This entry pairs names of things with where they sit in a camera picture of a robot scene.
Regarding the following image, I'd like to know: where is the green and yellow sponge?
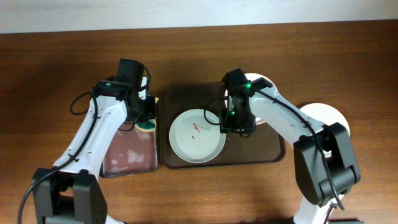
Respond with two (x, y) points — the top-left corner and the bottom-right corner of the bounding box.
(135, 96), (159, 133)

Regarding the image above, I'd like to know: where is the pink plate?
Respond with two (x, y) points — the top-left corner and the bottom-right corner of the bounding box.
(224, 73), (276, 125)

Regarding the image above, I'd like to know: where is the pale green plate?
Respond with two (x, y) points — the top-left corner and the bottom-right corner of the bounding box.
(169, 109), (226, 164)

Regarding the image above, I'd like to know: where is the cream white plate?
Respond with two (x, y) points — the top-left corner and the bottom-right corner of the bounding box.
(298, 103), (351, 158)

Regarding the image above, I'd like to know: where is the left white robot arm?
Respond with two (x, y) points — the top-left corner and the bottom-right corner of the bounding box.
(17, 58), (156, 224)

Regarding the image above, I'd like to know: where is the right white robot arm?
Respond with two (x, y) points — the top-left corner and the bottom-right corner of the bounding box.
(219, 68), (361, 223)

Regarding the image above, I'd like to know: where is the large brown serving tray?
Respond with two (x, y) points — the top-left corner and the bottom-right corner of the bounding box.
(157, 83), (285, 169)

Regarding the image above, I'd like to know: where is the black tray with soapy water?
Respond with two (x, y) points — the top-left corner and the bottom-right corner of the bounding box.
(99, 122), (158, 178)

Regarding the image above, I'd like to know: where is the right black cable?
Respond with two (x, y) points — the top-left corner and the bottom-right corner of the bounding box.
(203, 90), (346, 212)

